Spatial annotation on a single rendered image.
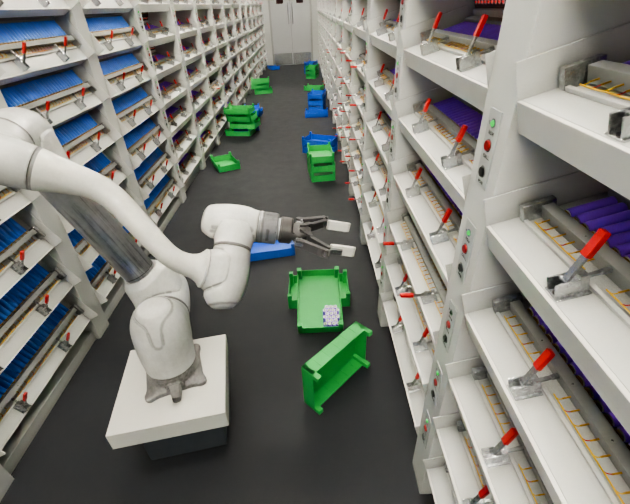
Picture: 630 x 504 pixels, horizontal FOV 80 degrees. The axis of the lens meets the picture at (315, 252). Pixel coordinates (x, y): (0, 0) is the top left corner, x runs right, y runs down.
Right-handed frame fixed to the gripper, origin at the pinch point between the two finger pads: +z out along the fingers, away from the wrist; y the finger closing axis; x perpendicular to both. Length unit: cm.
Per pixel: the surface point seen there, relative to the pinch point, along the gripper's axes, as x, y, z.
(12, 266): -35, -12, -106
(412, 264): -7.6, -2.6, 22.7
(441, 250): 11.2, 18.8, 18.5
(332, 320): -59, -28, 9
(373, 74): 32, -100, 15
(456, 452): -26, 46, 27
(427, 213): 11.9, 0.8, 19.9
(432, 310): -7.5, 18.8, 22.9
